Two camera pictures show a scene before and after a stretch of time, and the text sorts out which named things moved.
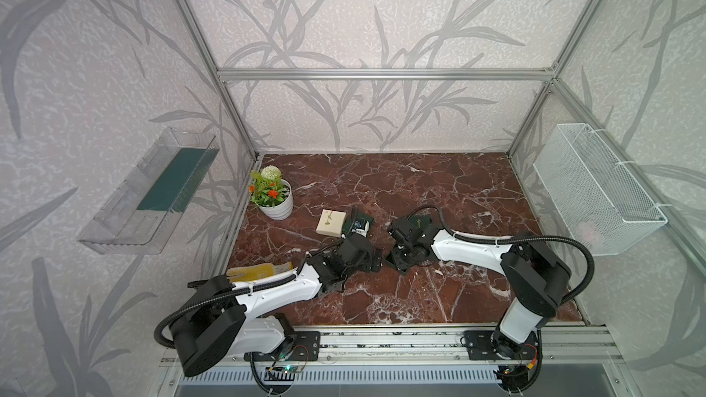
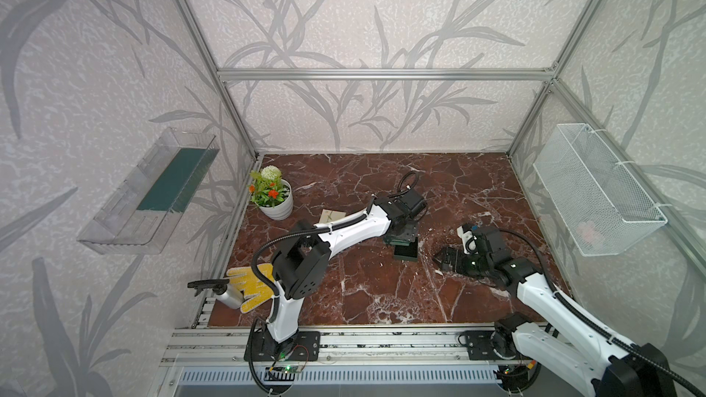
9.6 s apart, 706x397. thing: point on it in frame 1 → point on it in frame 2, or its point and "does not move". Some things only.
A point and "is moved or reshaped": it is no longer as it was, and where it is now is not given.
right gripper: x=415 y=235 → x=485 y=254
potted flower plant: x=271 y=193 does not move
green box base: x=402 y=265 is moved or reshaped
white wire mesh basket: x=607 y=208 does not move
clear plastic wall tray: x=137 y=219 does not move
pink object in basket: x=588 y=232 does not move
